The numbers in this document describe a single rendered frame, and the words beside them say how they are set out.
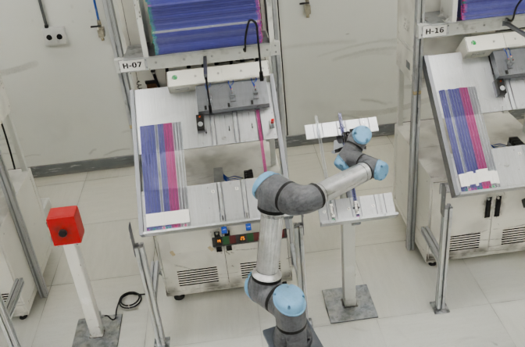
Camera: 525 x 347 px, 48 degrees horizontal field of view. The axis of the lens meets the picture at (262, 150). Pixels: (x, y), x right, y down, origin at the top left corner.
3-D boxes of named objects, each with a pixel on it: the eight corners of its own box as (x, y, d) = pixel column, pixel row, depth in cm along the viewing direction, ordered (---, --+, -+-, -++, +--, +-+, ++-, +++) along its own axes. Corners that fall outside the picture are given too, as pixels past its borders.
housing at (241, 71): (269, 87, 296) (269, 75, 283) (171, 98, 294) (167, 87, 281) (267, 72, 299) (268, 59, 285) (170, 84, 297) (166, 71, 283)
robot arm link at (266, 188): (266, 319, 223) (278, 186, 204) (240, 299, 233) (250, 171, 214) (288, 308, 230) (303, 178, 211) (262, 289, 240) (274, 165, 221)
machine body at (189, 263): (293, 289, 332) (286, 196, 302) (168, 305, 329) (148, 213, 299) (280, 221, 389) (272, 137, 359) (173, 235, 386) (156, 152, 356)
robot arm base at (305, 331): (319, 347, 224) (317, 327, 219) (281, 359, 220) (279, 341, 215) (303, 320, 236) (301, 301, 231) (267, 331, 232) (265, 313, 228)
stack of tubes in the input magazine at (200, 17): (263, 43, 277) (258, -16, 264) (155, 55, 275) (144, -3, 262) (261, 34, 288) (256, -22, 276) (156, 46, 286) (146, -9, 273)
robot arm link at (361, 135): (348, 137, 233) (359, 119, 234) (344, 142, 244) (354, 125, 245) (366, 148, 233) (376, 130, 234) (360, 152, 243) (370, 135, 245)
